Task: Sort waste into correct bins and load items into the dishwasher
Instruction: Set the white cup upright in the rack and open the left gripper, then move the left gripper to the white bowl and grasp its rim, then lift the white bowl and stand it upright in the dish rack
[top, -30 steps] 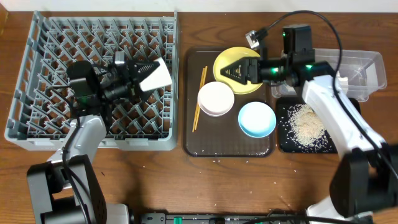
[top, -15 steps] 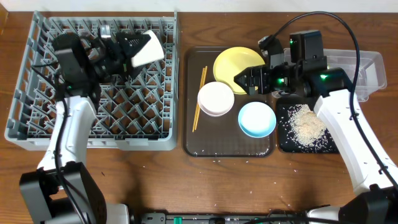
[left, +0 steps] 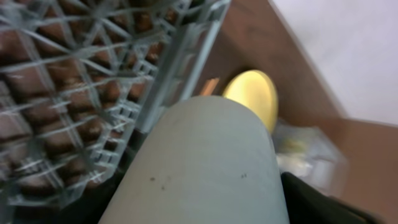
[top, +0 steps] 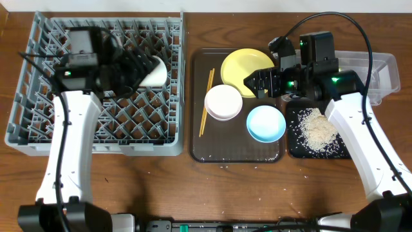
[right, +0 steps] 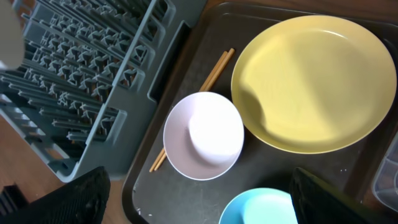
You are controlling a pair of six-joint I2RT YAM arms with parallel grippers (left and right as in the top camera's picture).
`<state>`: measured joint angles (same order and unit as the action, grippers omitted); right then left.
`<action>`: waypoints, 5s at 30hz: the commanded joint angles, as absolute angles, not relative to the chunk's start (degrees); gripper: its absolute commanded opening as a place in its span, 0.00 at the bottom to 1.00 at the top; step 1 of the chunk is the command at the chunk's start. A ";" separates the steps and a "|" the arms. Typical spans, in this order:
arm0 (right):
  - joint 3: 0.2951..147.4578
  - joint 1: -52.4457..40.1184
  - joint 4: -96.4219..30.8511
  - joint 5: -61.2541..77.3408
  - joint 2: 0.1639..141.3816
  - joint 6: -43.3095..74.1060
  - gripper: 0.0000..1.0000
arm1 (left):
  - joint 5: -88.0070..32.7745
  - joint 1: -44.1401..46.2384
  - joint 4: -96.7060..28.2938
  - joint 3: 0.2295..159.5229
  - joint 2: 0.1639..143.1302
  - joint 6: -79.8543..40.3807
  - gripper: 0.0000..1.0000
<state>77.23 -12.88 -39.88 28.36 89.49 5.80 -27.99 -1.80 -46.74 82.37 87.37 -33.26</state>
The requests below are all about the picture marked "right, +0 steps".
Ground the dark brown serving tray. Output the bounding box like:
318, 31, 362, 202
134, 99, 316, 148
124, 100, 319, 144
122, 1, 397, 223

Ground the grey dishwasher rack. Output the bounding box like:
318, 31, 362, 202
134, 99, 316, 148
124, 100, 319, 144
1, 0, 206, 183

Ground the light blue bowl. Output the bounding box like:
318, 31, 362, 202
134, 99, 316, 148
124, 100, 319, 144
219, 188, 298, 224

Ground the wooden chopstick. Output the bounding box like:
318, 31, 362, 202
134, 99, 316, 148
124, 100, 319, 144
149, 51, 228, 172
154, 47, 236, 172

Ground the white pink bowl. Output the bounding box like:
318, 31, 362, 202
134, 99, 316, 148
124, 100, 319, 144
163, 91, 244, 181

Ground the wooden chopstick right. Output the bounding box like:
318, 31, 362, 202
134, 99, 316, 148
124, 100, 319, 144
154, 47, 236, 172

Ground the clear plastic bin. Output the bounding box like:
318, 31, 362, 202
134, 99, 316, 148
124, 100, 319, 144
372, 134, 397, 212

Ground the white green cup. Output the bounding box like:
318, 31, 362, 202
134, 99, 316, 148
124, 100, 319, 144
0, 0, 25, 70

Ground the wooden chopstick left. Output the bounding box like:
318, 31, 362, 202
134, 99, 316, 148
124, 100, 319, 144
149, 51, 228, 172

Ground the yellow plate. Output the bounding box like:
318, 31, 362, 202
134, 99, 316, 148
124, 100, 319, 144
231, 15, 397, 154

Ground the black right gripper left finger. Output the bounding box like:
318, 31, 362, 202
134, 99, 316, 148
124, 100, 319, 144
1, 166, 111, 224

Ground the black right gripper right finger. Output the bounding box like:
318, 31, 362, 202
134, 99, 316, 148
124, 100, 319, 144
289, 167, 392, 224

